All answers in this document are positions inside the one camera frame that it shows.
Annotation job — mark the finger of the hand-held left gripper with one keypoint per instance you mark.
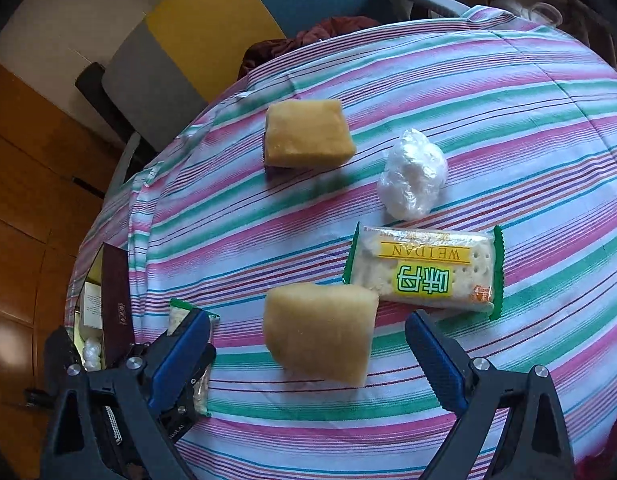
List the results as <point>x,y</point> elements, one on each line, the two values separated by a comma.
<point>209,356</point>

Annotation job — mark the grey yellow blue chair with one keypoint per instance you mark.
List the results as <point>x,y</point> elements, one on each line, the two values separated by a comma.
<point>198,25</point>

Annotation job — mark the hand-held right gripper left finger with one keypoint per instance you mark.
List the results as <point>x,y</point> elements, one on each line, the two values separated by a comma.
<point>181,355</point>

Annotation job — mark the white paper packet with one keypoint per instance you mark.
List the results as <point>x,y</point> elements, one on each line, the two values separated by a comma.
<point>92,305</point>

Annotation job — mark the yellow sponge cake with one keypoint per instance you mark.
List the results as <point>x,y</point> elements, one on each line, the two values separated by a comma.
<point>318,330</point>
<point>306,132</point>

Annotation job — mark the striped tablecloth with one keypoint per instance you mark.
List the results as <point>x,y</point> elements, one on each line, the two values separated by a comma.
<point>488,110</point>

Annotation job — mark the dark red cloth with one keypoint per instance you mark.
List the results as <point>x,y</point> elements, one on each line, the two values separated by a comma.
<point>308,35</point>

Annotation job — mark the wooden cabinet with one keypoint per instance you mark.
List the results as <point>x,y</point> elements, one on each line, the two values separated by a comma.
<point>28,185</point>

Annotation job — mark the rectangular tin box gold interior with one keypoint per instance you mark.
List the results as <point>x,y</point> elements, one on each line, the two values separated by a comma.
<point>116,300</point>

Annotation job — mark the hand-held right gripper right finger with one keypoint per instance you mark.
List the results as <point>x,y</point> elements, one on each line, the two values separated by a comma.
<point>433,360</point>

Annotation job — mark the green-edged cracker packet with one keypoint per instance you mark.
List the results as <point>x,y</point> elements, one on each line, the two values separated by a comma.
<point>177,316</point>
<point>423,272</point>

